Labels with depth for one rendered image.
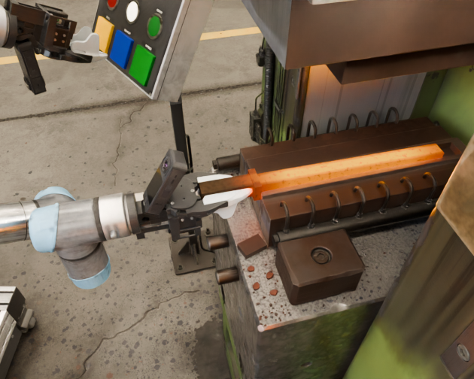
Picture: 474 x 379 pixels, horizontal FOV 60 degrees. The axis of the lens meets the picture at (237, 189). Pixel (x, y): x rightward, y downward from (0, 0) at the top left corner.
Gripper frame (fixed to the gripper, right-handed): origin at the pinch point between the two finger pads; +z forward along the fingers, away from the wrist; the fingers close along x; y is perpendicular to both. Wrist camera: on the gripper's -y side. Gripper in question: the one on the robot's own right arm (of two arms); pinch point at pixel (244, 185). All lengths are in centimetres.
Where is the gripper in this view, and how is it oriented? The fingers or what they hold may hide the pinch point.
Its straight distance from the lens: 72.3
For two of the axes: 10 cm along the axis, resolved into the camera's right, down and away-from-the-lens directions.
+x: 2.5, 7.0, -6.6
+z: 9.7, -1.7, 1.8
